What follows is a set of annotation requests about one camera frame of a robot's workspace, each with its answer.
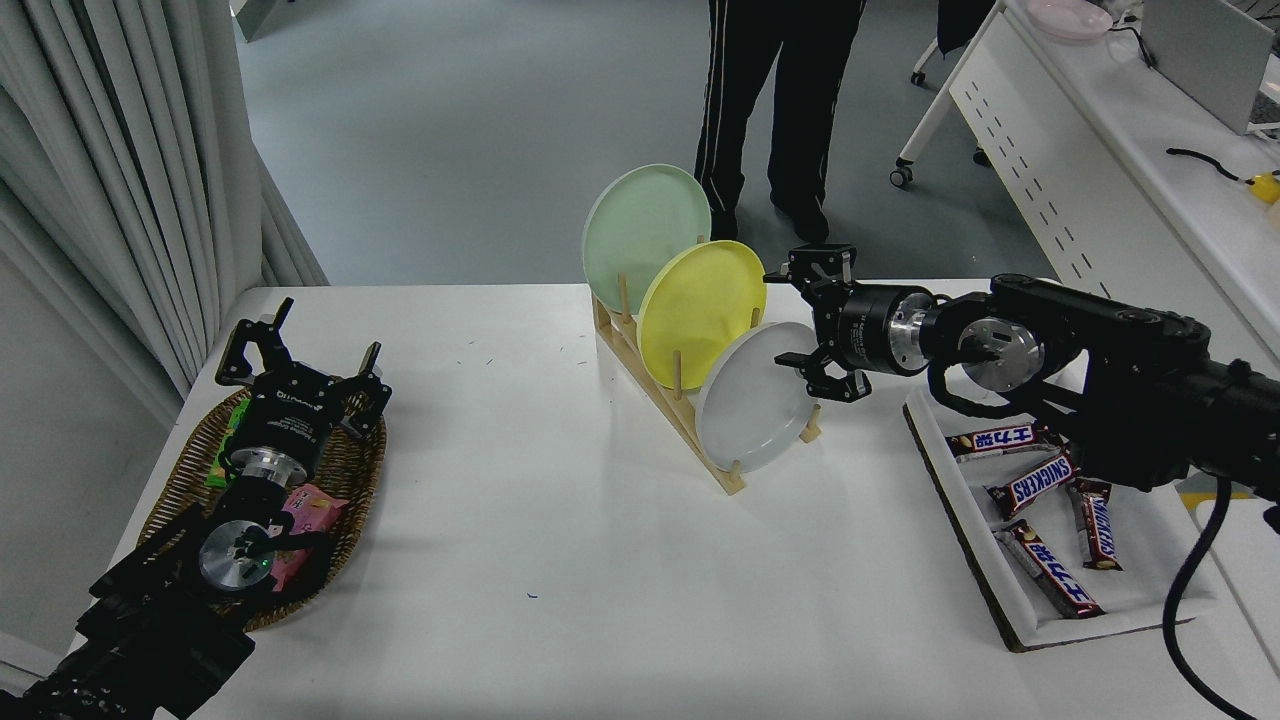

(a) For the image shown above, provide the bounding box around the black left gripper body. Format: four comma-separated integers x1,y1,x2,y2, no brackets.
233,365,348,469

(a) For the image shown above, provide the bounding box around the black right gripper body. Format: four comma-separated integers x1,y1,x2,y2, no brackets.
815,283,907,377

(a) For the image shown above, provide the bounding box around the light grey plate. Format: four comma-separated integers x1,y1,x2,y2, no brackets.
696,321,823,474

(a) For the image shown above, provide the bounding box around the yellow plate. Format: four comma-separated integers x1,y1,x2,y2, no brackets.
637,240,769,391

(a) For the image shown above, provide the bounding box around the wooden plate rack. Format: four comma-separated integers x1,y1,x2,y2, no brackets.
592,275,824,497

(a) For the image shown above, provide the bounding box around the pale green plate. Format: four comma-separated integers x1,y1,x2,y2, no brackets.
582,163,713,317

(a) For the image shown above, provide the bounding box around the pink plate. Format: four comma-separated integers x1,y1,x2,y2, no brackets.
1027,0,1116,42

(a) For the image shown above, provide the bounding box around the green snack packet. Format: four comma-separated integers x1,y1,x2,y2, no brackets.
205,398,251,489

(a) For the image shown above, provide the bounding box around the pink snack packet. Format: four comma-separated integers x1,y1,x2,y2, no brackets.
268,484,351,593

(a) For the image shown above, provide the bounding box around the brown wicker basket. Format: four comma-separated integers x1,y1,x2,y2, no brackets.
138,385,389,633

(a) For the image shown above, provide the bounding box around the snickers bar with chinese print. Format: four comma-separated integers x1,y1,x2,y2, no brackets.
945,422,1063,460
998,520,1107,620

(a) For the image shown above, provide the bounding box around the person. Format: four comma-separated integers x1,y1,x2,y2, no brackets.
695,0,868,244

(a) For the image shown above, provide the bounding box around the grey curtain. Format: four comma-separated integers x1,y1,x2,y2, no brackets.
0,0,331,426

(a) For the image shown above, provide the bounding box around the snickers bar with latin print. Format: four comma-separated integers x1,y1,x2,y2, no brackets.
1068,479,1124,572
985,450,1081,521

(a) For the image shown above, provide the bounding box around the white foam tray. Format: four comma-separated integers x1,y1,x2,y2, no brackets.
903,385,1221,654

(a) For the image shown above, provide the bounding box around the white desk with slotted panel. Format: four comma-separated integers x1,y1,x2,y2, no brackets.
890,0,1280,366

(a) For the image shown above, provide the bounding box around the grey laptop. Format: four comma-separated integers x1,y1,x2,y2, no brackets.
1140,0,1280,137

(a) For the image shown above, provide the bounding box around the small white table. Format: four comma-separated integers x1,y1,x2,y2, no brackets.
1195,497,1280,681

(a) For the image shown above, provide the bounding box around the thin black cable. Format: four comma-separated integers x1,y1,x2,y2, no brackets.
1105,20,1159,71

